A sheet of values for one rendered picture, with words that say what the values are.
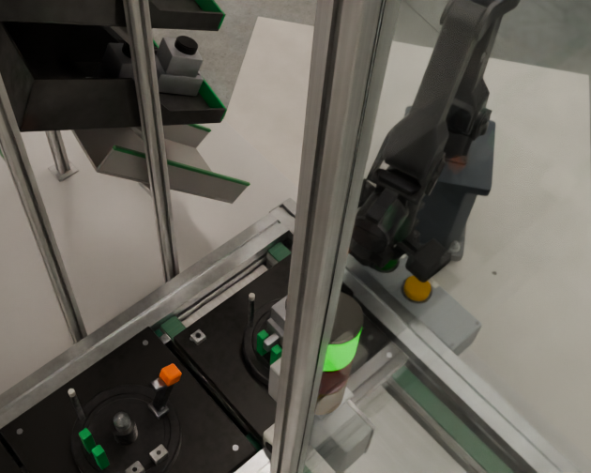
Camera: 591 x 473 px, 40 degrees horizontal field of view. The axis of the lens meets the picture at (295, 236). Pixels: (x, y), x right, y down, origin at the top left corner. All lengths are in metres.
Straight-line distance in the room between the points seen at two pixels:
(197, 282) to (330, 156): 0.79
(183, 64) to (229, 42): 1.90
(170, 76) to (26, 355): 0.50
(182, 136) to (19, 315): 0.38
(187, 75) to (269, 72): 0.56
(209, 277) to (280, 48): 0.63
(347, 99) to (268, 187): 1.04
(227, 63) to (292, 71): 1.27
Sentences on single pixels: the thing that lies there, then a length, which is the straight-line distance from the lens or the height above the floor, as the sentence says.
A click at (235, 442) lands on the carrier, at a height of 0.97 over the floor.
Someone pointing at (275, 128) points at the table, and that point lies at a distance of 1.54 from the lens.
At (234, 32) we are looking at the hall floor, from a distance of 3.02.
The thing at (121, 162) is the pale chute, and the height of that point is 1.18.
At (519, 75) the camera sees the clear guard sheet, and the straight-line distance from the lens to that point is 0.34.
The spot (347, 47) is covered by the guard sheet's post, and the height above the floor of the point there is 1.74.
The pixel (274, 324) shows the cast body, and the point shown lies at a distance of 1.07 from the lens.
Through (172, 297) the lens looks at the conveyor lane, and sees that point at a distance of 1.21.
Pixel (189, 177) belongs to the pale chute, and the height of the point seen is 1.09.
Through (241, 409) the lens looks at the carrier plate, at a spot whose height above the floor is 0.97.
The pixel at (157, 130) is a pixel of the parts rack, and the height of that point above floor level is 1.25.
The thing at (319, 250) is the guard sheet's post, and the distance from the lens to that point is 0.52.
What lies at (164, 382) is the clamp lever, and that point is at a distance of 1.03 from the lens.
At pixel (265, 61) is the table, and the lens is 1.67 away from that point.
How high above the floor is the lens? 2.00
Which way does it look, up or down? 55 degrees down
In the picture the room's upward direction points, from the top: 6 degrees clockwise
